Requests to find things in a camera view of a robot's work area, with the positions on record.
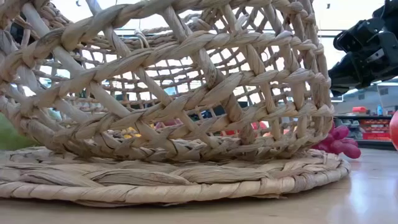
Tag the shelf rack with bins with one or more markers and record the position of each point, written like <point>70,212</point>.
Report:
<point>376,130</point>

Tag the crimson round fruit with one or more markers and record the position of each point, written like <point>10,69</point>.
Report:
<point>171,123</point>

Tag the purple grape bunch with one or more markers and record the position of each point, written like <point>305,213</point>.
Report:
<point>342,146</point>

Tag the red toy tomato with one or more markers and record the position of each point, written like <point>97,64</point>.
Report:
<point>395,130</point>

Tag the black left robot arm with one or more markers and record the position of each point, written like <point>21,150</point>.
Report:
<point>17,31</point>

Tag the red apple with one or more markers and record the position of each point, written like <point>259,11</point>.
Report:
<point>259,125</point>

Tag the yellow bell pepper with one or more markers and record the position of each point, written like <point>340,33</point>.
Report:
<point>128,136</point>

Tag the orange fruit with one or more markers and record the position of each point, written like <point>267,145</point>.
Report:
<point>268,134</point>

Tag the orange-red container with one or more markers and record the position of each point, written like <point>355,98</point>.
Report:
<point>359,109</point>

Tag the blue bottle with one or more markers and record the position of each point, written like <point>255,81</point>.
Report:
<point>379,110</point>

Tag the green leafy stalk vegetable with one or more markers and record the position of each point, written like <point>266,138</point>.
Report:
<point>12,137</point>

